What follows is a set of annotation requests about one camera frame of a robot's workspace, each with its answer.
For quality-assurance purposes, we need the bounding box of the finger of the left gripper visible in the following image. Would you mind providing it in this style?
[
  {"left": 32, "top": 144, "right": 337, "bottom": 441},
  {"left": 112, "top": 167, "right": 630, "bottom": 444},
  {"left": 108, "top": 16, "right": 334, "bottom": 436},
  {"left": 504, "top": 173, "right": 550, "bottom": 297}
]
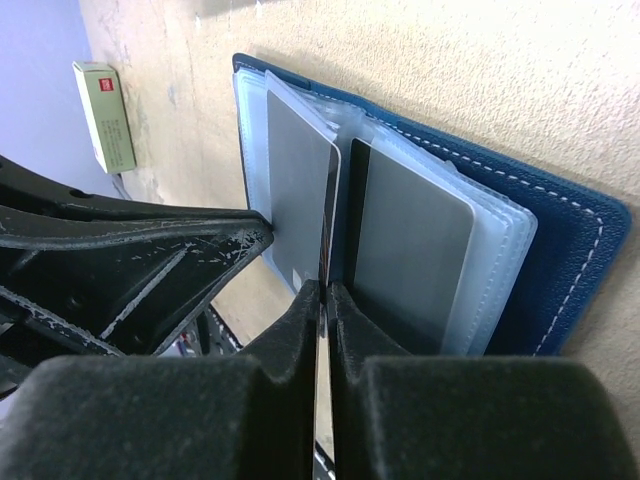
[{"left": 0, "top": 154, "right": 275, "bottom": 359}]

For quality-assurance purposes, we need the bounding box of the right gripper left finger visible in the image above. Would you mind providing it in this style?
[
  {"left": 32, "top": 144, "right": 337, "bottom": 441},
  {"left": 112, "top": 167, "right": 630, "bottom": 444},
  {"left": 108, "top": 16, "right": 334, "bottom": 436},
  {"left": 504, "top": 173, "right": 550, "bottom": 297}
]
[{"left": 1, "top": 281, "right": 320, "bottom": 479}]

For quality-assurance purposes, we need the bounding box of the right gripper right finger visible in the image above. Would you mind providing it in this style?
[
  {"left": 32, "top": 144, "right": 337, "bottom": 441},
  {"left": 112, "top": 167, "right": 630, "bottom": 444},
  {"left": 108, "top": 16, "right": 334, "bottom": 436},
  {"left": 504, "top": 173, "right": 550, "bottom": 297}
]
[{"left": 327, "top": 283, "right": 639, "bottom": 479}]

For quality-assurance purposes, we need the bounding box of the blue leather card holder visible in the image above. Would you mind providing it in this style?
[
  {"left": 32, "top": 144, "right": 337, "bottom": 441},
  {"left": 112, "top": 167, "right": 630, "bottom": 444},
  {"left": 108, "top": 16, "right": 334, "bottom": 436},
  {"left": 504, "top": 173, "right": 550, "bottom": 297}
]
[{"left": 232, "top": 53, "right": 632, "bottom": 356}]

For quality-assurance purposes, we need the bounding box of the silver grey credit card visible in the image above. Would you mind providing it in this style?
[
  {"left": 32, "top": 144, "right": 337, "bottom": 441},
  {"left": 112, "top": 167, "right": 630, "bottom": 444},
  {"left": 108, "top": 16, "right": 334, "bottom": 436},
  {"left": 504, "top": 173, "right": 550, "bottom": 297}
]
[{"left": 267, "top": 91, "right": 333, "bottom": 291}]

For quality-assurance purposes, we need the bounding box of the black credit card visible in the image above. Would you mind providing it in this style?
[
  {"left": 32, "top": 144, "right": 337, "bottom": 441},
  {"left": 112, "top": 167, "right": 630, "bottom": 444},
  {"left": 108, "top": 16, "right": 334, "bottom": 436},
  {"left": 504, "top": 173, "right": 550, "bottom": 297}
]
[{"left": 320, "top": 143, "right": 341, "bottom": 286}]

